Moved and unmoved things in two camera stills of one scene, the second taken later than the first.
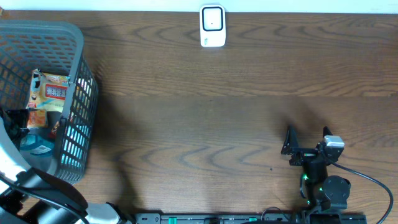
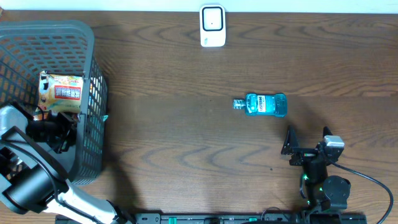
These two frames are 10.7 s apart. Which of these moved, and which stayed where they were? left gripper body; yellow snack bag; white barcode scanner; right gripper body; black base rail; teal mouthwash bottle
Moved: left gripper body; yellow snack bag; teal mouthwash bottle
Stayed: white barcode scanner; right gripper body; black base rail
